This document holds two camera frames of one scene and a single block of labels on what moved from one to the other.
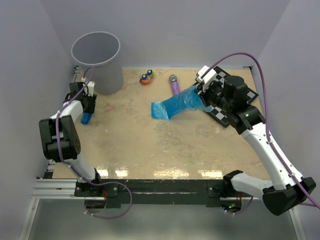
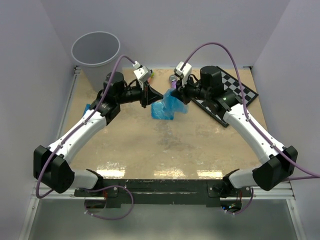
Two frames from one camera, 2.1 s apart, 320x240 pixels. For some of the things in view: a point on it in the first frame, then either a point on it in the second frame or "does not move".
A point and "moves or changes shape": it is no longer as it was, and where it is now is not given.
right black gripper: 204,94 to 180,92
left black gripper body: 91,101 to 131,94
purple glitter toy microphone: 175,86 does not move
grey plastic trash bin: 100,51 does not move
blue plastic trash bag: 187,100 moves or changes shape
